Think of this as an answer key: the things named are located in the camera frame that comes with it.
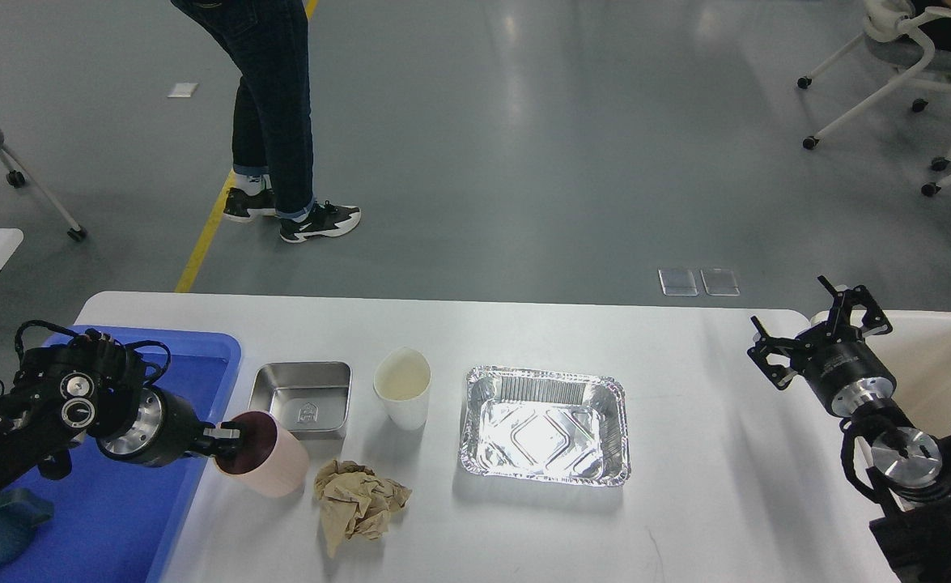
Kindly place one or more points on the stainless steel rectangular container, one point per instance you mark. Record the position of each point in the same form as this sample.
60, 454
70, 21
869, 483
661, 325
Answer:
309, 399

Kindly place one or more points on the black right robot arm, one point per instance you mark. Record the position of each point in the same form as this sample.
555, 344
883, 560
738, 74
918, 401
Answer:
884, 456

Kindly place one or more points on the crumpled brown paper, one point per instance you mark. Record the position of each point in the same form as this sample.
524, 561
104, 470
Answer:
355, 502

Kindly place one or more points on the pink mug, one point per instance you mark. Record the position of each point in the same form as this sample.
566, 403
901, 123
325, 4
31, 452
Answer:
272, 461

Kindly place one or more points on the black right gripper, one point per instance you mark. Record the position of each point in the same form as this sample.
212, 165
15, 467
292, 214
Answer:
835, 359

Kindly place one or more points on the blue plastic tray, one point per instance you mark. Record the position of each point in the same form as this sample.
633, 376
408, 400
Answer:
117, 522

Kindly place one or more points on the white office chair right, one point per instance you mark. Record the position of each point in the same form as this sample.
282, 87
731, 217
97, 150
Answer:
891, 33

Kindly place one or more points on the floor socket plate right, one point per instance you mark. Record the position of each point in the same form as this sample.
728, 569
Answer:
720, 282

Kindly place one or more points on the person in blue jeans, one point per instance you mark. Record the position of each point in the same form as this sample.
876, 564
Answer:
272, 143

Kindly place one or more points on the white plastic bin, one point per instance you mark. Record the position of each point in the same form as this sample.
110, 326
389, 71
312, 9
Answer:
918, 353

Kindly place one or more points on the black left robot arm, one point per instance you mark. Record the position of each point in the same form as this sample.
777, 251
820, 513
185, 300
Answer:
95, 385

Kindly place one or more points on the white paper on floor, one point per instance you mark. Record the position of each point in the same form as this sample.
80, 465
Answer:
182, 90

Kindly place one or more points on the floor socket plate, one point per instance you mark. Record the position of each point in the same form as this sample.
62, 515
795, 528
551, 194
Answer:
678, 282
720, 282

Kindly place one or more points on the white paper cup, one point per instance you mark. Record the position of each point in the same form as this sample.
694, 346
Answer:
402, 383

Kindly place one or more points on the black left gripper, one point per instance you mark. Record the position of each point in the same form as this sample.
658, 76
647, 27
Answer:
165, 430

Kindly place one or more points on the floor socket plate left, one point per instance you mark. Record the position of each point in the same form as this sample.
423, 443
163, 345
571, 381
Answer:
678, 282

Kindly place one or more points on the aluminium foil tray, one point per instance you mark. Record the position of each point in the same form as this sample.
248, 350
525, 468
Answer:
539, 425

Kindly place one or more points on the dark blue mug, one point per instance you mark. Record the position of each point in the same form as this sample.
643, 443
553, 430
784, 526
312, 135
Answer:
21, 512

